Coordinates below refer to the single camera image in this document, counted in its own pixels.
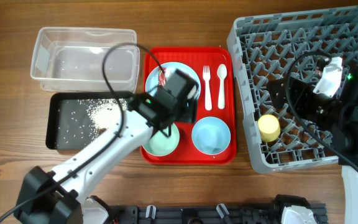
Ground black plastic tray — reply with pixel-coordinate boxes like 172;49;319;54
45;91;132;150

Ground white plastic spoon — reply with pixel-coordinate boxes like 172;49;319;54
217;64;227;110

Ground grey dishwasher rack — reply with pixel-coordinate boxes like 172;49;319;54
227;6;358;174

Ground red serving tray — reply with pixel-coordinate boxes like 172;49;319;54
140;47;237;166

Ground yellow cup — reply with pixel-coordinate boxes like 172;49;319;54
257;114;280;142

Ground light blue bowl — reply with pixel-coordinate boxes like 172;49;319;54
191;116;231;156

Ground white plastic fork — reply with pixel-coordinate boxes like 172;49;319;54
203;65;212;111

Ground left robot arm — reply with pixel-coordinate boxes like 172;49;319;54
13;69;200;223

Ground white napkin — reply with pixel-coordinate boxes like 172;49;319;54
187;86;197;100

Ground light blue plate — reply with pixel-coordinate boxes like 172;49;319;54
145;62;201;100

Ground red snack wrapper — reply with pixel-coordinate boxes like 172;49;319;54
158;68;167;86

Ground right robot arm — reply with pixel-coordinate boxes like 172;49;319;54
267;66;358;223

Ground green bowl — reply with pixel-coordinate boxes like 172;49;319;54
142;124;180;157

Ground rice and food scraps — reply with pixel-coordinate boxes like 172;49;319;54
57;98;127;144

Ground clear plastic bin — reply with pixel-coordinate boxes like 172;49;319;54
30;27;140;91

